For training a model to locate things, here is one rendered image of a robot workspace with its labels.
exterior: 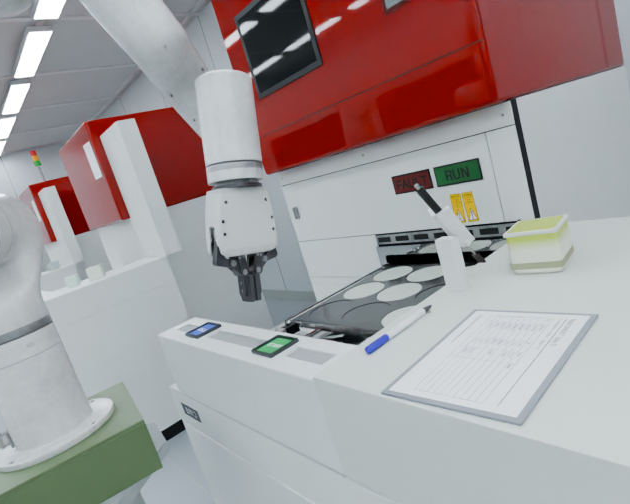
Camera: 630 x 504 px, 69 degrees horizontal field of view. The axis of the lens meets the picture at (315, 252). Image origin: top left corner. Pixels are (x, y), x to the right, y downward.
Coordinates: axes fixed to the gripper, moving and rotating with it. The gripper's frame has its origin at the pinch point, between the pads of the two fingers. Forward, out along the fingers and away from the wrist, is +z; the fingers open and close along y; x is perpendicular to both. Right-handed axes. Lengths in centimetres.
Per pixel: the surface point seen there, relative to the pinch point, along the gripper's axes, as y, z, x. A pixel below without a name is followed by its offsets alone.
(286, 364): 0.1, 10.7, 7.4
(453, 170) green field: -56, -17, 0
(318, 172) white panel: -55, -24, -45
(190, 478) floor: -40, 101, -145
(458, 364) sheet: -5.7, 8.4, 31.6
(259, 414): -0.5, 20.8, -3.2
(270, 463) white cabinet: -2.7, 30.6, -5.5
